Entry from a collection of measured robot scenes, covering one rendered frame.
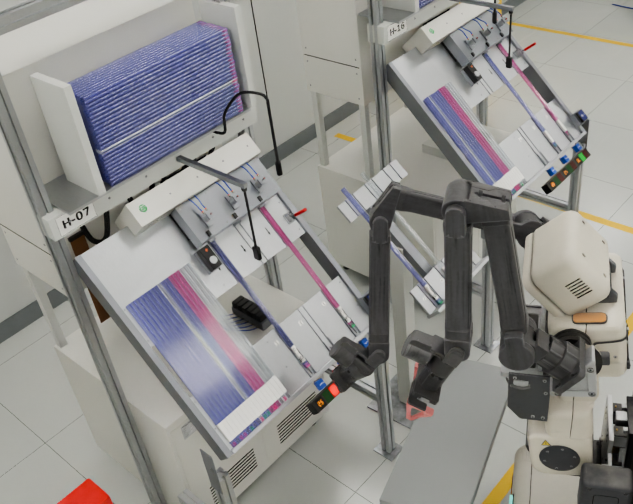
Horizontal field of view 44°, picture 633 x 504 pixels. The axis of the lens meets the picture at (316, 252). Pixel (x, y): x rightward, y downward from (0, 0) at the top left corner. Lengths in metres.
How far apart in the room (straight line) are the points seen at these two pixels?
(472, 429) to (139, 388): 1.09
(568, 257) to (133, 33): 1.38
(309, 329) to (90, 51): 1.05
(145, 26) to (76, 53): 0.24
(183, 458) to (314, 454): 0.68
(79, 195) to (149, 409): 0.78
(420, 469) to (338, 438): 0.91
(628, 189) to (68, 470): 3.16
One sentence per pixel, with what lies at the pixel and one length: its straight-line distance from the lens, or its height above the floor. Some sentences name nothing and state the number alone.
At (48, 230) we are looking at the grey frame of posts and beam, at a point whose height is 1.34.
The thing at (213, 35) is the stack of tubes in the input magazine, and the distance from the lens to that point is 2.34.
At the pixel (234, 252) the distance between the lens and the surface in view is 2.44.
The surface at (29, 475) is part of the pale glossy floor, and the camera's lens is 3.47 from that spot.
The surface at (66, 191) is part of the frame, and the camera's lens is 2.27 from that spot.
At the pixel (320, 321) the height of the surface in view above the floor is 0.80.
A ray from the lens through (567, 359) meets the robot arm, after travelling 1.77.
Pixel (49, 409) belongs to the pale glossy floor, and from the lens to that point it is 3.69.
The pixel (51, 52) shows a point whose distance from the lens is 2.28.
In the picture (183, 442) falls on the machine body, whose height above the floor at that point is 0.51.
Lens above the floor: 2.47
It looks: 37 degrees down
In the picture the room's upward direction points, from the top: 8 degrees counter-clockwise
